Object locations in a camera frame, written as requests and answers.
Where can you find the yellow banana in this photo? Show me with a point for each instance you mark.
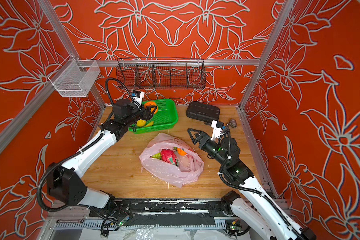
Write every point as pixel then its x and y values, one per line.
pixel 149 124

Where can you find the pink plastic bag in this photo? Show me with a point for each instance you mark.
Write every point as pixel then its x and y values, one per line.
pixel 189 167

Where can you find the black plastic case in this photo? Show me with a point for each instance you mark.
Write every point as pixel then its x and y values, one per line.
pixel 203 112

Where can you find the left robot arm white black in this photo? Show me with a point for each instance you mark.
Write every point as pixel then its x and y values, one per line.
pixel 61 185

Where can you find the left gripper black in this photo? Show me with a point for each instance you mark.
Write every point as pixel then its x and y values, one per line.
pixel 147 114

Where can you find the white wire mesh basket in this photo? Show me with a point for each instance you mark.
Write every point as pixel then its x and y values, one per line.
pixel 75 78

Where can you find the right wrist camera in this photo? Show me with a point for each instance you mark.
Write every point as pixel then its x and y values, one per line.
pixel 217 130

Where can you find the black wire wall basket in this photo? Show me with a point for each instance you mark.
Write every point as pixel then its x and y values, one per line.
pixel 162 73

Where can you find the small metal fitting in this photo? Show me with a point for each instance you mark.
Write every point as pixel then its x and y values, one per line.
pixel 232 123

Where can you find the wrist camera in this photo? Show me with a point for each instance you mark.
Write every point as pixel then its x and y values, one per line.
pixel 138 96
pixel 217 130

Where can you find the orange fruit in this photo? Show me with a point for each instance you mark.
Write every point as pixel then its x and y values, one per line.
pixel 152 106

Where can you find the red green dragon fruit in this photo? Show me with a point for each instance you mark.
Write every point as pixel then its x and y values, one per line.
pixel 167 156

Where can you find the green plastic basket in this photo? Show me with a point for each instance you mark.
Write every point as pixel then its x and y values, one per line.
pixel 164 119

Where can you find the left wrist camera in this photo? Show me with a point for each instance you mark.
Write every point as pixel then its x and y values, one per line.
pixel 138 96

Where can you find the yellow lemon fruit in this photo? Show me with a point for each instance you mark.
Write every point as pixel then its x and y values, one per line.
pixel 141 123

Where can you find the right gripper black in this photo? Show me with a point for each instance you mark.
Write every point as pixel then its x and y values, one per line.
pixel 200 140

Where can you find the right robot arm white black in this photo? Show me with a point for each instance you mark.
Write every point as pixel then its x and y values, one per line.
pixel 248 200

